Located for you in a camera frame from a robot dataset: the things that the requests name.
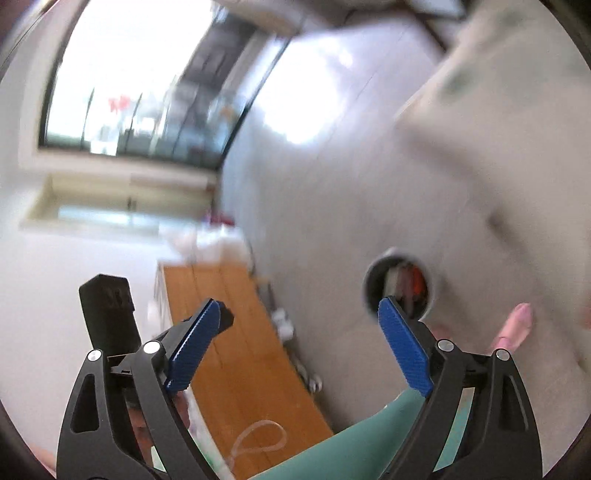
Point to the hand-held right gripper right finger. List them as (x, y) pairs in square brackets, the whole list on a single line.
[(406, 350)]

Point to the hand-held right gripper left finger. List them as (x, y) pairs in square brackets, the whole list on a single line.
[(191, 350)]

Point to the round grey trash bin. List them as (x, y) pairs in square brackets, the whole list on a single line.
[(397, 277)]

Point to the wooden cabinet top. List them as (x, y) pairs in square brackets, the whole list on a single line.
[(231, 369)]

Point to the person's green trousers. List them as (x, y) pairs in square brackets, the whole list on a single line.
[(360, 443)]

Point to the white plastic bag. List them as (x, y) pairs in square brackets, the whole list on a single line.
[(203, 242)]

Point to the white low cabinet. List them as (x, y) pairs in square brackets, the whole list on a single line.
[(115, 203)]

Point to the pink slipper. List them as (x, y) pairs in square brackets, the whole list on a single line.
[(515, 325)]

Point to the dark-framed glass door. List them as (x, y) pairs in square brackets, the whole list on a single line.
[(138, 115)]

